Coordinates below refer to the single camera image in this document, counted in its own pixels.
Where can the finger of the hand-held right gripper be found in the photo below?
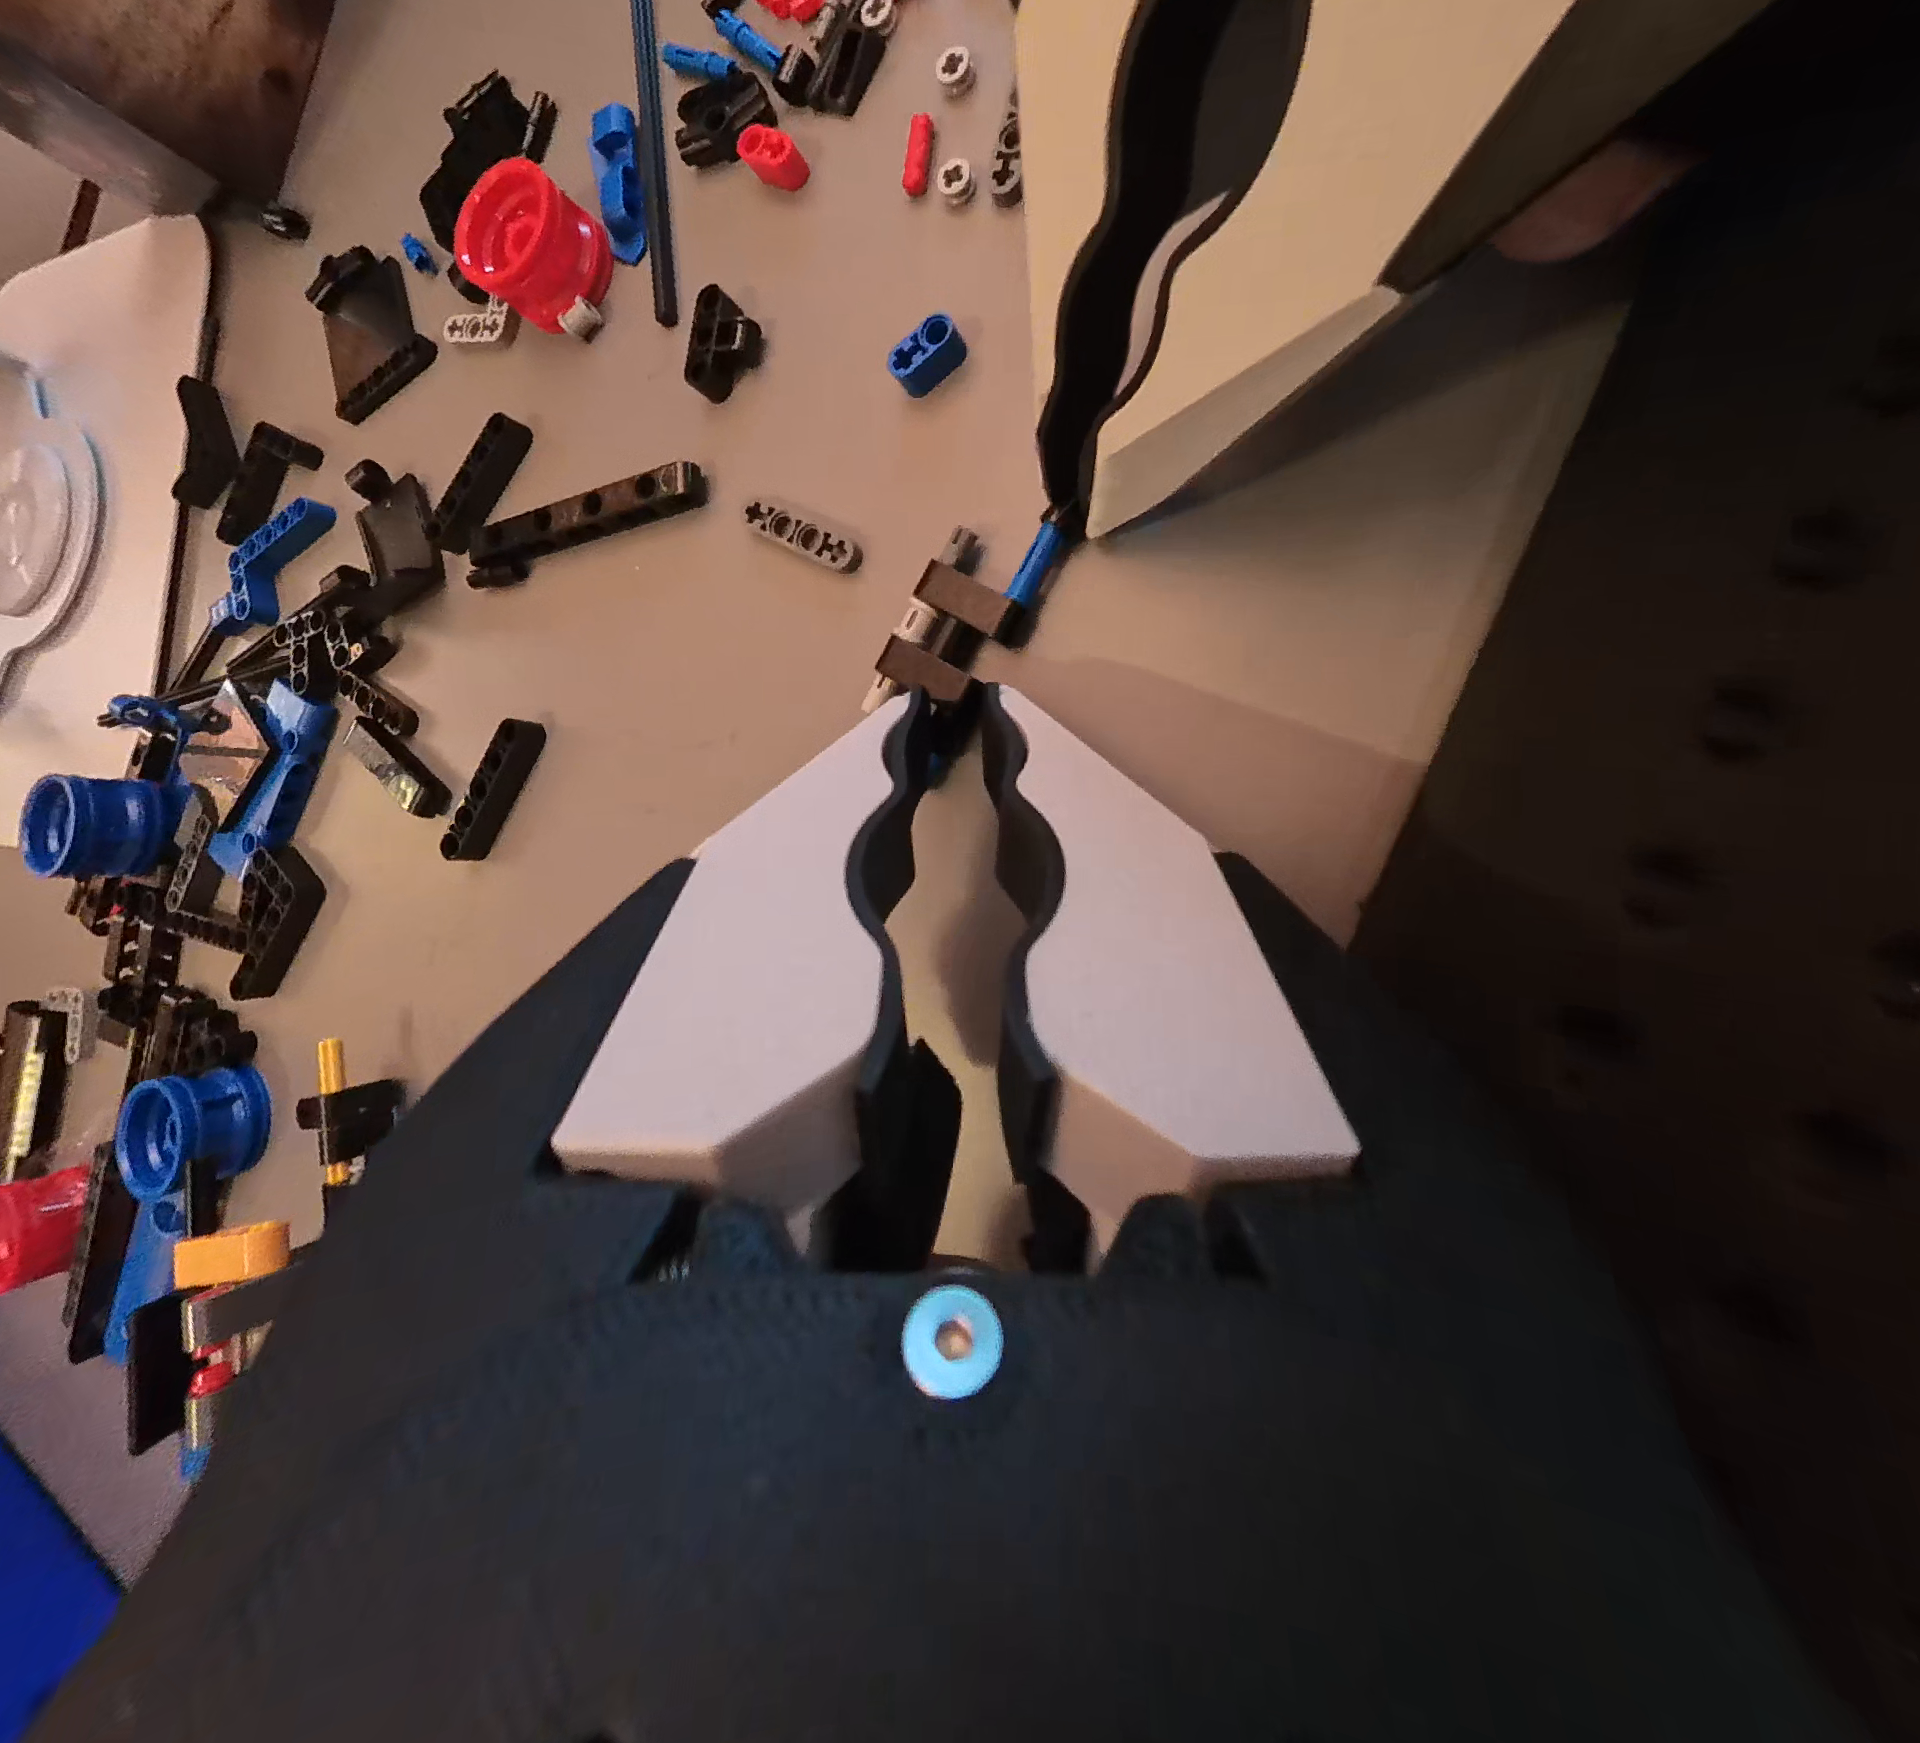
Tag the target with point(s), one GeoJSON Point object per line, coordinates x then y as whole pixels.
{"type": "Point", "coordinates": [1083, 1]}
{"type": "Point", "coordinates": [1425, 22]}

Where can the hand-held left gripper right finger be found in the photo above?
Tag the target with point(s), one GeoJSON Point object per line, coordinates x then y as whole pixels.
{"type": "Point", "coordinates": [1199, 1024]}

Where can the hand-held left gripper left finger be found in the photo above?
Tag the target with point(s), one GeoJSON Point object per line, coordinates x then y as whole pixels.
{"type": "Point", "coordinates": [705, 1024]}

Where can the grey black long pin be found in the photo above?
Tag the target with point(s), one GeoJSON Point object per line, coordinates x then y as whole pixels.
{"type": "Point", "coordinates": [914, 621]}

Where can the small brick assembly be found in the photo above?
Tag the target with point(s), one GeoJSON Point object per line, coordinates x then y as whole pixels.
{"type": "Point", "coordinates": [210, 1297]}

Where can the black square panel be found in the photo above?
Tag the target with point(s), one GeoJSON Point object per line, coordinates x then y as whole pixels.
{"type": "Point", "coordinates": [219, 739]}
{"type": "Point", "coordinates": [367, 343]}
{"type": "Point", "coordinates": [392, 539]}

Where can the grey desk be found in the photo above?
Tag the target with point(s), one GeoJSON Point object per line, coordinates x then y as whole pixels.
{"type": "Point", "coordinates": [749, 665]}

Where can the person's right hand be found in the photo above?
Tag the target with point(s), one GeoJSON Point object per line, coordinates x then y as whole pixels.
{"type": "Point", "coordinates": [1579, 205]}

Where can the grey thin beam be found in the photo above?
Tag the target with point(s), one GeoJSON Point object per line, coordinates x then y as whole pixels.
{"type": "Point", "coordinates": [1011, 149]}
{"type": "Point", "coordinates": [802, 539]}

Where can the red pin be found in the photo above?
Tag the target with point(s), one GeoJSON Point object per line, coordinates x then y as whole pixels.
{"type": "Point", "coordinates": [919, 150]}

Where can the black five-hole beam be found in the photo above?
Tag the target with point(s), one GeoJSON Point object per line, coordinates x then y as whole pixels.
{"type": "Point", "coordinates": [491, 790]}

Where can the red short beam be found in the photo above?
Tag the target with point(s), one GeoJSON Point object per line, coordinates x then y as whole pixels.
{"type": "Point", "coordinates": [774, 158]}

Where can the black piece with yellow axle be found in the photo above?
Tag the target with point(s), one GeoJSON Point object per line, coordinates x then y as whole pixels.
{"type": "Point", "coordinates": [346, 1116]}

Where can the blue short connector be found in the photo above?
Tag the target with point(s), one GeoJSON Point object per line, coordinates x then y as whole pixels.
{"type": "Point", "coordinates": [928, 357]}

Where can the black flat plate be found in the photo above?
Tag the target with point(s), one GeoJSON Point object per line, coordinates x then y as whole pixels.
{"type": "Point", "coordinates": [396, 770]}

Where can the long black axle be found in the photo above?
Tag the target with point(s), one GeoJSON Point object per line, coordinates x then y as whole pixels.
{"type": "Point", "coordinates": [651, 150]}

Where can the black thin beam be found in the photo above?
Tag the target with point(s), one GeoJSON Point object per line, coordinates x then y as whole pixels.
{"type": "Point", "coordinates": [372, 710]}

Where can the black tee connector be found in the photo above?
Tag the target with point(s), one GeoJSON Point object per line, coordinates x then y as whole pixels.
{"type": "Point", "coordinates": [722, 345]}

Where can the blue curved panel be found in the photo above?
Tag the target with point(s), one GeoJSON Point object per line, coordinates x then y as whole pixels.
{"type": "Point", "coordinates": [152, 1264]}
{"type": "Point", "coordinates": [620, 185]}

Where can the blue flat panel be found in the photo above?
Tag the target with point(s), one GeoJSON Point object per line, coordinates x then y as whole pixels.
{"type": "Point", "coordinates": [279, 770]}

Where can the black perforated panel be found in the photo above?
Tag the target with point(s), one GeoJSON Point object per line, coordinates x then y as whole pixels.
{"type": "Point", "coordinates": [1693, 874]}

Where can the long black holed beam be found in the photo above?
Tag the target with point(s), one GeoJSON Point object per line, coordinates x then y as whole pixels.
{"type": "Point", "coordinates": [95, 1264]}
{"type": "Point", "coordinates": [593, 513]}

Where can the blue wheel rim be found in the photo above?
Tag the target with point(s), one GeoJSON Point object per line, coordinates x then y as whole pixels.
{"type": "Point", "coordinates": [88, 823]}
{"type": "Point", "coordinates": [189, 1126]}

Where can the black three-hole connector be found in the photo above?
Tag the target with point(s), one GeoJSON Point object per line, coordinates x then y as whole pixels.
{"type": "Point", "coordinates": [322, 640]}

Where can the grey long holed beam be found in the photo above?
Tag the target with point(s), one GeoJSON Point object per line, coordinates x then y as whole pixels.
{"type": "Point", "coordinates": [189, 849]}

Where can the light grey small bush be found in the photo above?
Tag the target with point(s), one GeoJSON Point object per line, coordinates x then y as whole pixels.
{"type": "Point", "coordinates": [582, 317]}

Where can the red wheel rim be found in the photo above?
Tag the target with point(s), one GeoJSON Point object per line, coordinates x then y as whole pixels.
{"type": "Point", "coordinates": [524, 237]}

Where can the medium black axle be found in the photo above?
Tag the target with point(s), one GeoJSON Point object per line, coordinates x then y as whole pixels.
{"type": "Point", "coordinates": [223, 656]}

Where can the blue angled beam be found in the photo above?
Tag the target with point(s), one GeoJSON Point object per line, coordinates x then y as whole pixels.
{"type": "Point", "coordinates": [254, 563]}

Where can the black curved panel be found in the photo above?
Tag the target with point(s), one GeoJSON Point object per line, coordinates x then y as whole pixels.
{"type": "Point", "coordinates": [27, 1082]}

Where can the red translucent rim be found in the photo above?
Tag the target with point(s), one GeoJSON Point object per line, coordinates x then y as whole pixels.
{"type": "Point", "coordinates": [36, 1229]}

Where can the white book stand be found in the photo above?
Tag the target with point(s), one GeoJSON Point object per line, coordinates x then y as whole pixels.
{"type": "Point", "coordinates": [88, 426]}

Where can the blue storage bin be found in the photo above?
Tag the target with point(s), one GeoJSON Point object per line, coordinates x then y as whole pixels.
{"type": "Point", "coordinates": [48, 1575]}

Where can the black open frame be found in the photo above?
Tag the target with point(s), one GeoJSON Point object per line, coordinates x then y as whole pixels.
{"type": "Point", "coordinates": [279, 921]}

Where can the black rectangular frame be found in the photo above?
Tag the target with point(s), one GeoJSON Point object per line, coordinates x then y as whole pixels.
{"type": "Point", "coordinates": [152, 1010]}

